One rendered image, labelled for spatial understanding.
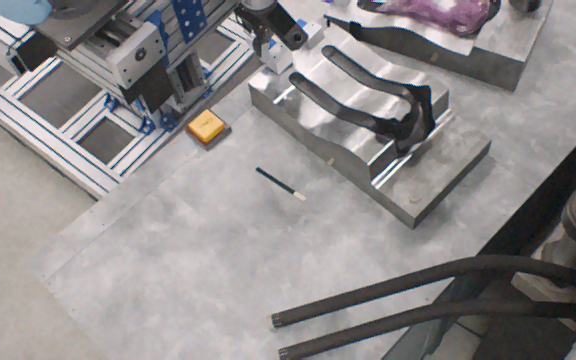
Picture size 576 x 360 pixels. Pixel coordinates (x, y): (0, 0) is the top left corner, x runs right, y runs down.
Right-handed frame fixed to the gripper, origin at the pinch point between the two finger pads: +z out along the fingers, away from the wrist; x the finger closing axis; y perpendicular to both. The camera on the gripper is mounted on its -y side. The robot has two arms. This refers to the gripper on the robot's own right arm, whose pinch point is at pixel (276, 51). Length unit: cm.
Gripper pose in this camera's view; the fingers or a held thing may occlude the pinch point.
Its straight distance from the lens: 156.4
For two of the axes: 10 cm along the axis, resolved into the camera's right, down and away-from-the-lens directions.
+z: 0.8, 3.2, 9.4
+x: -6.9, 7.0, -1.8
